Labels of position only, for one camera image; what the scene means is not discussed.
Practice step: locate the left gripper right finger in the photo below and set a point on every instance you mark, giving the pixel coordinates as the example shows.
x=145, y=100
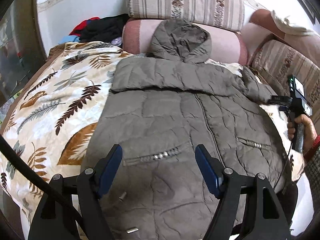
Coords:
x=225, y=188

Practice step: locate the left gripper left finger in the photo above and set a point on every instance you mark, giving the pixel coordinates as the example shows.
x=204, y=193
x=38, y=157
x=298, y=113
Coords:
x=92, y=184

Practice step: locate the grey puffer hooded jacket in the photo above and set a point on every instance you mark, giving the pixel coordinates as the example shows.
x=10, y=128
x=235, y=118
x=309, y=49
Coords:
x=159, y=108

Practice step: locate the black clothing pile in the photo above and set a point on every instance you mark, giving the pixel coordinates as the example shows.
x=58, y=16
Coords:
x=105, y=29

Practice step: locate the right hand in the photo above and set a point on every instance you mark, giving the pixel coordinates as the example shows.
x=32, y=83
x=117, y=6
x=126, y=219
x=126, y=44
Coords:
x=310, y=133

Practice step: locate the striped floral cushion right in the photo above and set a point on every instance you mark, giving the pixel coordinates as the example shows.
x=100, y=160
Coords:
x=275, y=61

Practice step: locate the leaf pattern fleece blanket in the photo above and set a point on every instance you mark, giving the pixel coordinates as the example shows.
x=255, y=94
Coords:
x=54, y=120

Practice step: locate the pink rolled bolster blanket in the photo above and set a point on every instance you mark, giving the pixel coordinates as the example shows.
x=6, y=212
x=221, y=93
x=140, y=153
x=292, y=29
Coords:
x=227, y=46

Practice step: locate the purple patterned cloth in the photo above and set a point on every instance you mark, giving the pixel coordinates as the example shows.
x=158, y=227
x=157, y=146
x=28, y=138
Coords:
x=117, y=42

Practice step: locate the striped floral pillow top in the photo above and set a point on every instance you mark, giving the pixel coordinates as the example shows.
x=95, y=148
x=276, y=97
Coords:
x=225, y=14

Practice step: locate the light blue garment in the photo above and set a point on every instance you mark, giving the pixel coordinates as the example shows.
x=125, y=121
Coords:
x=69, y=38

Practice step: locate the red garment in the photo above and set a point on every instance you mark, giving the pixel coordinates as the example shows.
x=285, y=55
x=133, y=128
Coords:
x=81, y=26

